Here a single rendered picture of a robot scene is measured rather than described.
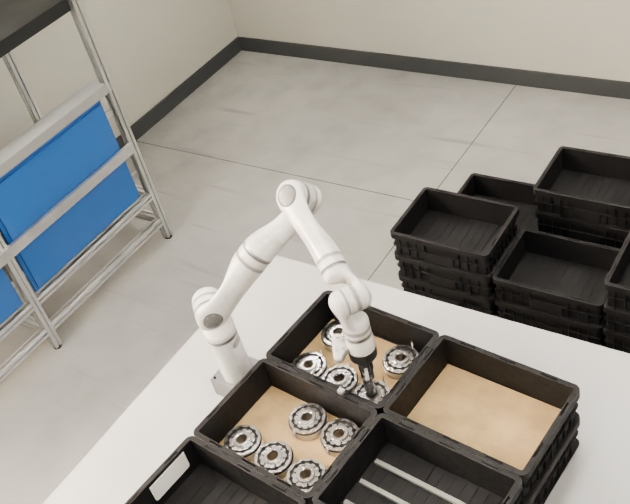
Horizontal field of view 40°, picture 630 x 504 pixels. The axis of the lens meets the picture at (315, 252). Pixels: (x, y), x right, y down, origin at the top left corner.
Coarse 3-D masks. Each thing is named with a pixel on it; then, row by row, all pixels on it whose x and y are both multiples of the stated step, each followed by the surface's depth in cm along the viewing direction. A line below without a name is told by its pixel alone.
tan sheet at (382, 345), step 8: (320, 336) 254; (312, 344) 252; (320, 344) 251; (376, 344) 247; (384, 344) 246; (392, 344) 245; (304, 352) 250; (320, 352) 249; (328, 352) 248; (384, 352) 244; (328, 360) 246; (344, 360) 245; (376, 360) 242; (376, 368) 240; (360, 376) 239; (376, 376) 238; (384, 376) 237; (392, 384) 234
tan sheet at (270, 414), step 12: (264, 396) 240; (276, 396) 239; (288, 396) 239; (252, 408) 238; (264, 408) 237; (276, 408) 236; (288, 408) 235; (240, 420) 236; (252, 420) 235; (264, 420) 234; (276, 420) 233; (288, 420) 232; (264, 432) 231; (276, 432) 230; (288, 432) 229; (288, 444) 226; (300, 444) 225; (312, 444) 224; (300, 456) 222; (312, 456) 222; (324, 456) 221
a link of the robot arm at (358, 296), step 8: (336, 264) 211; (344, 264) 212; (328, 272) 211; (336, 272) 210; (344, 272) 210; (352, 272) 211; (328, 280) 212; (336, 280) 212; (344, 280) 213; (352, 280) 210; (360, 280) 210; (344, 288) 209; (352, 288) 208; (360, 288) 208; (352, 296) 207; (360, 296) 208; (368, 296) 208; (352, 304) 207; (360, 304) 208; (368, 304) 209; (352, 312) 209
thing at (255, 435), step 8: (232, 432) 229; (248, 432) 228; (256, 432) 227; (224, 440) 227; (232, 440) 227; (256, 440) 225; (232, 448) 225; (240, 448) 224; (248, 448) 224; (256, 448) 224
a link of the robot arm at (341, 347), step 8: (336, 336) 223; (336, 344) 221; (344, 344) 220; (352, 344) 216; (360, 344) 216; (368, 344) 217; (336, 352) 219; (344, 352) 219; (352, 352) 218; (360, 352) 217; (368, 352) 218; (336, 360) 218
